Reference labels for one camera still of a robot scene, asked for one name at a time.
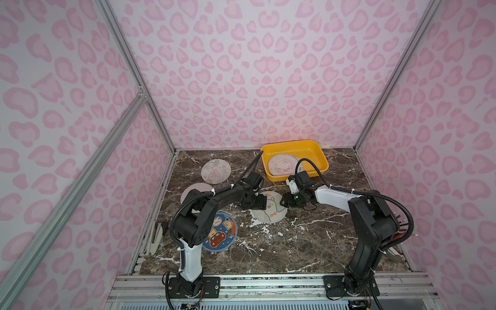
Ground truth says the white alpaca coaster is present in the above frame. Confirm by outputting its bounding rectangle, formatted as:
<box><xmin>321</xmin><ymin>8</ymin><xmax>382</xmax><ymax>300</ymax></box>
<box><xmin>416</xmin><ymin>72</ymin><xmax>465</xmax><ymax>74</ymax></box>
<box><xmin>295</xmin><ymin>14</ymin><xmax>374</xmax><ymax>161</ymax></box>
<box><xmin>251</xmin><ymin>191</ymin><xmax>288</xmax><ymax>223</ymax></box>

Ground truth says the pink rainbow horse coaster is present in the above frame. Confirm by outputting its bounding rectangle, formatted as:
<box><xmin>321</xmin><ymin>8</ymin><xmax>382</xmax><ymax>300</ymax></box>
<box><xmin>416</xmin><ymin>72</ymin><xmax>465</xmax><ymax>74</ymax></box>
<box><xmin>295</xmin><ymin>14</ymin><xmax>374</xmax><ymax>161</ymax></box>
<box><xmin>267</xmin><ymin>154</ymin><xmax>304</xmax><ymax>176</ymax></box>

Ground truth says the white butterfly doodle coaster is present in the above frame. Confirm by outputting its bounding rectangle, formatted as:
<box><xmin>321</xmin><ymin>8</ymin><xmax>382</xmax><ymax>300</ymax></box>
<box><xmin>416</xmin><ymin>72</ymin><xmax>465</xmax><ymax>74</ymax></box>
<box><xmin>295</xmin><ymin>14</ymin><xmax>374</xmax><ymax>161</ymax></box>
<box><xmin>201</xmin><ymin>159</ymin><xmax>231</xmax><ymax>185</ymax></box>

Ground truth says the pink rainbow unicorn coaster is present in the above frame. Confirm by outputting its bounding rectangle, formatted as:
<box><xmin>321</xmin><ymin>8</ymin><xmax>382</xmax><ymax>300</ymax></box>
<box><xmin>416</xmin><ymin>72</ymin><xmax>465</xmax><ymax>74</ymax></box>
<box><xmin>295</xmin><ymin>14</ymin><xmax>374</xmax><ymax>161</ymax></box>
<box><xmin>180</xmin><ymin>183</ymin><xmax>215</xmax><ymax>204</ymax></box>

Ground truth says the blue car coaster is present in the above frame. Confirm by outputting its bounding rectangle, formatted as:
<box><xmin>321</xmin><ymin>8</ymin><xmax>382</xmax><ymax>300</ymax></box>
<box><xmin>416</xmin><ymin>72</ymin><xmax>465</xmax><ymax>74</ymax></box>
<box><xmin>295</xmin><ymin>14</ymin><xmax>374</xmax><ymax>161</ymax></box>
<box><xmin>202</xmin><ymin>212</ymin><xmax>238</xmax><ymax>253</ymax></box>

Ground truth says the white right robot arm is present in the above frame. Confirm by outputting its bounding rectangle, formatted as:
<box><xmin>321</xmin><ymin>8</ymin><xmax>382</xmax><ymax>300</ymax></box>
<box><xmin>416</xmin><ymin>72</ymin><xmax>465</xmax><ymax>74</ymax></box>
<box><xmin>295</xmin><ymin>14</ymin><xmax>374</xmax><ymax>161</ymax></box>
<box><xmin>281</xmin><ymin>171</ymin><xmax>400</xmax><ymax>296</ymax></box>

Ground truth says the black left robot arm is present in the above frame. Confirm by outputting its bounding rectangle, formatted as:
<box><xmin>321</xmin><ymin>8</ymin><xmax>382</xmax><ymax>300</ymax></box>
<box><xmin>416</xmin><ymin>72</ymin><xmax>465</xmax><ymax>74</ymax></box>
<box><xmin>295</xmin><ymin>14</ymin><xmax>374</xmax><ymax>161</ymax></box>
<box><xmin>169</xmin><ymin>171</ymin><xmax>267</xmax><ymax>284</ymax></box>

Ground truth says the yellow plastic storage box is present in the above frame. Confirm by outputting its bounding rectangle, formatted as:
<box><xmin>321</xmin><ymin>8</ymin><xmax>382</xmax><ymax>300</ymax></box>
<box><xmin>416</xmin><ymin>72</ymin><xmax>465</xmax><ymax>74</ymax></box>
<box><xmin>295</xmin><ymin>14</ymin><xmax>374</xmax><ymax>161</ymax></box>
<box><xmin>261</xmin><ymin>139</ymin><xmax>329</xmax><ymax>182</ymax></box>

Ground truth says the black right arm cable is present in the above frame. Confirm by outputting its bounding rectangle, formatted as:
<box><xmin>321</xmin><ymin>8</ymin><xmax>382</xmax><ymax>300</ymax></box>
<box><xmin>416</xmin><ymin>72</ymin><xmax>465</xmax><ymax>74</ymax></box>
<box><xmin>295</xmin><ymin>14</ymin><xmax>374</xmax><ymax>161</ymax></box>
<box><xmin>294</xmin><ymin>158</ymin><xmax>415</xmax><ymax>249</ymax></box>

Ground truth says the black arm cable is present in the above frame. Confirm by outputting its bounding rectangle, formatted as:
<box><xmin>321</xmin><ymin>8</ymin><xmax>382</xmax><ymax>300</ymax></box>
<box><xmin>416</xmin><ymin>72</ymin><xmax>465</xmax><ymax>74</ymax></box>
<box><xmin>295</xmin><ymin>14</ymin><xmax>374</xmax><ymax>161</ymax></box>
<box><xmin>294</xmin><ymin>158</ymin><xmax>415</xmax><ymax>249</ymax></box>
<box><xmin>169</xmin><ymin>150</ymin><xmax>264</xmax><ymax>249</ymax></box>

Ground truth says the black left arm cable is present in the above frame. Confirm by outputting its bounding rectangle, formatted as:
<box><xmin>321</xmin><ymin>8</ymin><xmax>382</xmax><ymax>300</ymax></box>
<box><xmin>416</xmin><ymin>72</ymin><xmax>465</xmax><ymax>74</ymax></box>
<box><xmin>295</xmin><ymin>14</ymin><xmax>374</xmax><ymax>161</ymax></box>
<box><xmin>169</xmin><ymin>150</ymin><xmax>264</xmax><ymax>249</ymax></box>

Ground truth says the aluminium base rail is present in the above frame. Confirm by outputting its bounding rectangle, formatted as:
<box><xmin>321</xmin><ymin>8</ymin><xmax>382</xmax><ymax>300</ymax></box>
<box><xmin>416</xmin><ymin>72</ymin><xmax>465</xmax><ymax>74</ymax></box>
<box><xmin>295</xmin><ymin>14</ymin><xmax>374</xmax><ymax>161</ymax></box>
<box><xmin>105</xmin><ymin>272</ymin><xmax>444</xmax><ymax>309</ymax></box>

